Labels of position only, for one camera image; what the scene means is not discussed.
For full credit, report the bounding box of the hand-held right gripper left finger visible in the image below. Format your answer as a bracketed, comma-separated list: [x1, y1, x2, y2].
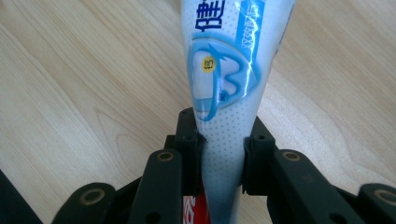
[163, 106, 207, 197]

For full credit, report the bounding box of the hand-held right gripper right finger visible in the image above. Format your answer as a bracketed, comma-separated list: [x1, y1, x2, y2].
[242, 116, 278, 197]

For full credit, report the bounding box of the white and blue toothpaste tube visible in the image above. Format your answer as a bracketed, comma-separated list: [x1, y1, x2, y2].
[180, 0, 297, 224]

